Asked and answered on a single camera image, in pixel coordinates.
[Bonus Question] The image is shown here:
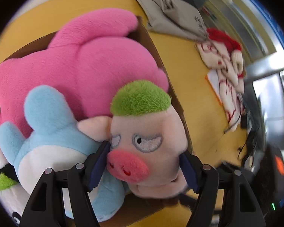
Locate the black cable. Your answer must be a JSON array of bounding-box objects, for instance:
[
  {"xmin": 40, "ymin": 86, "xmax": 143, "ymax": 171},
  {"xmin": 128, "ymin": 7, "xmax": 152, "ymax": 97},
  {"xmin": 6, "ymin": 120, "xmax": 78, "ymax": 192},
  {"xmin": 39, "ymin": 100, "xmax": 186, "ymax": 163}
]
[{"xmin": 224, "ymin": 113, "xmax": 261, "ymax": 166}]

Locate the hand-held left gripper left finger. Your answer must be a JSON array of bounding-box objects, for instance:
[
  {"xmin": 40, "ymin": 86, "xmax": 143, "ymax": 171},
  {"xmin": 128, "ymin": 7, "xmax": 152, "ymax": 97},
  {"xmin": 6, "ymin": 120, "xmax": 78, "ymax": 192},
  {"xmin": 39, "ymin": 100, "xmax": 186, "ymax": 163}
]
[{"xmin": 20, "ymin": 141, "xmax": 110, "ymax": 227}]

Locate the light blue plush toy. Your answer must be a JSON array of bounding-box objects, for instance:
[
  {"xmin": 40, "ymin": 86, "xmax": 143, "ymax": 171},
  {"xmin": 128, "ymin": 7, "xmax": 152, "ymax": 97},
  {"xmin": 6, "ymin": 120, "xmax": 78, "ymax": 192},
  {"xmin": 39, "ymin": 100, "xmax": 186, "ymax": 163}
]
[{"xmin": 0, "ymin": 85, "xmax": 130, "ymax": 223}]

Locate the grey printed tote bag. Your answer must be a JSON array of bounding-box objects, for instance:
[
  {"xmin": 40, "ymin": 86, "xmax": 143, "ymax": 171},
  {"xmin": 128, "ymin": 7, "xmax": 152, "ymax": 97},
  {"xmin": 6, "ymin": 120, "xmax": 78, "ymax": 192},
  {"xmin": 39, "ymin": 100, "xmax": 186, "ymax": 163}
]
[{"xmin": 129, "ymin": 0, "xmax": 209, "ymax": 40}]

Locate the white plush toy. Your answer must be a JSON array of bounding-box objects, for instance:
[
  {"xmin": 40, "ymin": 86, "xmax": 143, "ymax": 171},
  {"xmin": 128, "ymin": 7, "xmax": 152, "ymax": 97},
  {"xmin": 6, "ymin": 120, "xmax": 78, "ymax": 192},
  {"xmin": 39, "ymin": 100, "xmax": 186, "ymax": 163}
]
[{"xmin": 0, "ymin": 144, "xmax": 31, "ymax": 227}]

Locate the pig plush toy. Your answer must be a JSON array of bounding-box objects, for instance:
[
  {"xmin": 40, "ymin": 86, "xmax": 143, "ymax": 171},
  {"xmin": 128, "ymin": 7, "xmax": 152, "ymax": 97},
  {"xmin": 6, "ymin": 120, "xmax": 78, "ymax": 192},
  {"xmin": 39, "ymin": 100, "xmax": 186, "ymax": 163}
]
[{"xmin": 77, "ymin": 80, "xmax": 191, "ymax": 199}]

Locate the brown cardboard box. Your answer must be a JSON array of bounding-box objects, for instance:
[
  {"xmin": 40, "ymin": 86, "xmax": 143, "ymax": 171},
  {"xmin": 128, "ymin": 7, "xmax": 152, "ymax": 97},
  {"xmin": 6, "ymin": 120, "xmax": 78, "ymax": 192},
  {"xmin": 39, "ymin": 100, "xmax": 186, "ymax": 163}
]
[{"xmin": 0, "ymin": 16, "xmax": 194, "ymax": 227}]

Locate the metal door frame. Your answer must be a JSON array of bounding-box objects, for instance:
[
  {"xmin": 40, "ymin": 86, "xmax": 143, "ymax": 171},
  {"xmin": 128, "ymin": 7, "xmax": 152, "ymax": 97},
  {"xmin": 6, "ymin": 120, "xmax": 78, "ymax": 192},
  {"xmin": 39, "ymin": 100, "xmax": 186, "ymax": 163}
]
[{"xmin": 189, "ymin": 0, "xmax": 284, "ymax": 152}]

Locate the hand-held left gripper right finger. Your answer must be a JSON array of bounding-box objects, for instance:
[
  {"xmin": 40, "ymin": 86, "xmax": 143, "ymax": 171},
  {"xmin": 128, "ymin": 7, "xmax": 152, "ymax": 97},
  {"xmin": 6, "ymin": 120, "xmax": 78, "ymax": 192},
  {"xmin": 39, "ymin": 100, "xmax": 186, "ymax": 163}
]
[{"xmin": 179, "ymin": 152, "xmax": 267, "ymax": 227}]

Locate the blue sign band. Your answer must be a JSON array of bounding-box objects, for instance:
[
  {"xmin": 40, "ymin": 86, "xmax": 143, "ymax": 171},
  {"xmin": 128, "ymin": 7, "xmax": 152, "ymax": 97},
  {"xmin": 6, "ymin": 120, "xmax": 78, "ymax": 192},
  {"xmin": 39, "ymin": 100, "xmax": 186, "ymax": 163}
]
[{"xmin": 227, "ymin": 0, "xmax": 284, "ymax": 206}]

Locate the red and cream plush doll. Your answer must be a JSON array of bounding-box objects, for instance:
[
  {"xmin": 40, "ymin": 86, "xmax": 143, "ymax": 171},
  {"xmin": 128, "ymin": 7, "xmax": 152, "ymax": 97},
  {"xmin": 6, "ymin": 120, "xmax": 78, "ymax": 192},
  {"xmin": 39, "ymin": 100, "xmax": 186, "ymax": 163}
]
[{"xmin": 195, "ymin": 27, "xmax": 247, "ymax": 133}]

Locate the pink plush toy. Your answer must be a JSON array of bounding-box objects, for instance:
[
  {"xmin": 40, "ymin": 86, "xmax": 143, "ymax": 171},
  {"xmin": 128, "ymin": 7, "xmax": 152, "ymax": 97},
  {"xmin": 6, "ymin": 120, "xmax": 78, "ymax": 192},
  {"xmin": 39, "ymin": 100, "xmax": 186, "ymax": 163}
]
[{"xmin": 0, "ymin": 8, "xmax": 169, "ymax": 147}]

